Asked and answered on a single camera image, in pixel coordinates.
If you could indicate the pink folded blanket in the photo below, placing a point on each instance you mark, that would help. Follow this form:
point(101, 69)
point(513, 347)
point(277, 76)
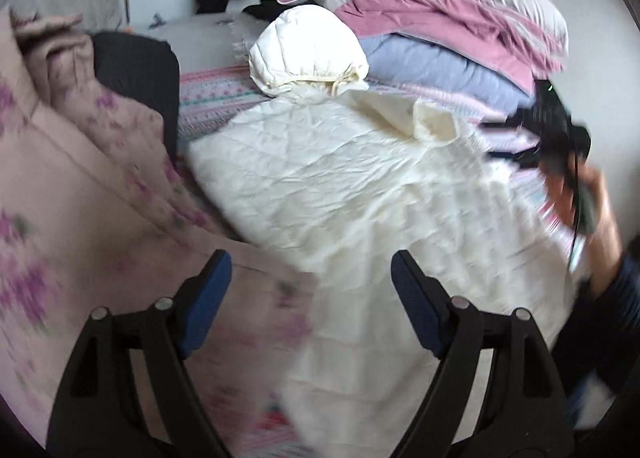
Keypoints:
point(450, 23)

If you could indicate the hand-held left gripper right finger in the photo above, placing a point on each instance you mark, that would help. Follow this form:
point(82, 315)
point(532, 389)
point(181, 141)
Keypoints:
point(415, 288)

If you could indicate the cream quilted blanket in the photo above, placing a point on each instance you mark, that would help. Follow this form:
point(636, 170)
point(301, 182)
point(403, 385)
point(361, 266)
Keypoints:
point(370, 218)

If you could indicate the person's right hand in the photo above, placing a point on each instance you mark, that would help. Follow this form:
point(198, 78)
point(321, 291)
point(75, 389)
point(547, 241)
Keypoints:
point(582, 208)

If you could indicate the person's right forearm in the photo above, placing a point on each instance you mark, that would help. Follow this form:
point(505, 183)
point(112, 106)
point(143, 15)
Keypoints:
point(600, 323)

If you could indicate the dark navy cushion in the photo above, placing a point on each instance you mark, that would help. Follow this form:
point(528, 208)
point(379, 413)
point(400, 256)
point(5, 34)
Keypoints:
point(145, 73)

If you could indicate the light blue folded blanket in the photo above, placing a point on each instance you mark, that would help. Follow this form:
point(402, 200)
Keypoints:
point(440, 71)

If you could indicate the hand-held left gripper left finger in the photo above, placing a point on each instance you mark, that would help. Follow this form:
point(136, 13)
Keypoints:
point(207, 288)

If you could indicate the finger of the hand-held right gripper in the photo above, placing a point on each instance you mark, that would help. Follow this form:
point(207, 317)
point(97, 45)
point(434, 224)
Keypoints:
point(505, 126)

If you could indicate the pink floral quilt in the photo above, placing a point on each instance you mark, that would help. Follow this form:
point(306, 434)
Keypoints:
point(100, 218)

